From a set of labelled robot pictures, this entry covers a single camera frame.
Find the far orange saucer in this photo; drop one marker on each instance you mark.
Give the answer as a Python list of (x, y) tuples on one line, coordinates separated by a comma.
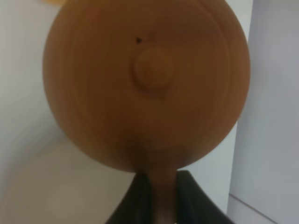
[(55, 2)]

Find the brown clay teapot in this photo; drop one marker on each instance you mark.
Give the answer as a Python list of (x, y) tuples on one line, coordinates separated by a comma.
[(147, 86)]

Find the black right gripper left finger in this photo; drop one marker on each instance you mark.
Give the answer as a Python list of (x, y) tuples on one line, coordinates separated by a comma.
[(140, 203)]

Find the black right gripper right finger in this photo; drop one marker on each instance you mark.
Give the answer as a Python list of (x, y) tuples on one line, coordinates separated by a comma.
[(193, 206)]

